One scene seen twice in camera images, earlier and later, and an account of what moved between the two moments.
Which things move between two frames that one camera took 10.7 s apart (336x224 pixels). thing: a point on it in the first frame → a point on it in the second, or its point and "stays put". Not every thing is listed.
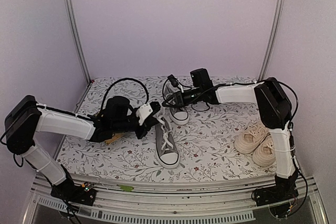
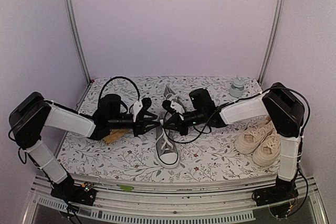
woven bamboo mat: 116,136 stays put
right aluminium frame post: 275,27 stays put
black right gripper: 178,99 → 178,126
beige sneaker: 248,141 stays put
